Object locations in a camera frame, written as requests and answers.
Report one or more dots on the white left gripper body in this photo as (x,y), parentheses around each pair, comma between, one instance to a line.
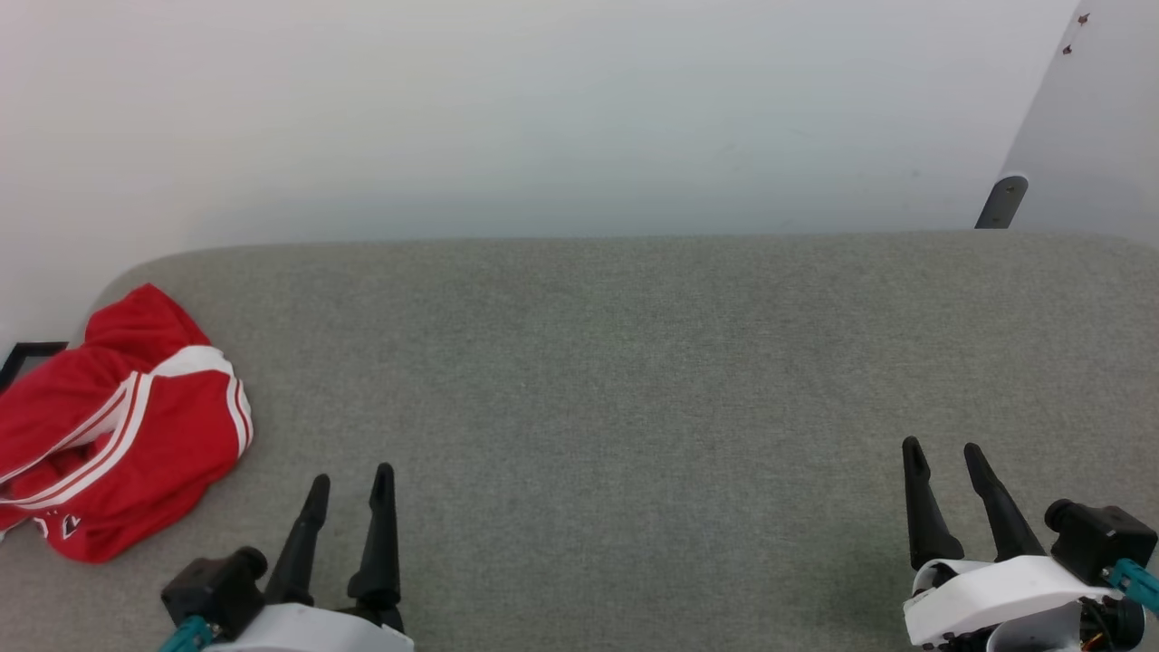
(308,632)

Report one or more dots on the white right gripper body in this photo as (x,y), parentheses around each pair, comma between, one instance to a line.
(987,593)

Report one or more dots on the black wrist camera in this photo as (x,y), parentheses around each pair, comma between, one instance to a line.
(1100,539)
(213,589)

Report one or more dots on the grey metal wall bracket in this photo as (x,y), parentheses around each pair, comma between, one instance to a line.
(1003,201)

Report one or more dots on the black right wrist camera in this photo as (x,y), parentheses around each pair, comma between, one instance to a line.
(1100,539)

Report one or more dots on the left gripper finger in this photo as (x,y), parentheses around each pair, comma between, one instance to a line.
(303,543)
(380,552)

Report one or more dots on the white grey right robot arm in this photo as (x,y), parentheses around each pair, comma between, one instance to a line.
(1041,638)

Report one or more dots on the black rectangular frame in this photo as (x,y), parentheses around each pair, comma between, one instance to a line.
(36,347)

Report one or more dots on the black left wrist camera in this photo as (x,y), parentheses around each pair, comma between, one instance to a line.
(213,589)

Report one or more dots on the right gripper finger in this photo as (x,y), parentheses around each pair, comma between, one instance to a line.
(1005,516)
(928,516)

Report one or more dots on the red white jersey shirt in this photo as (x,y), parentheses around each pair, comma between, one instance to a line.
(136,471)

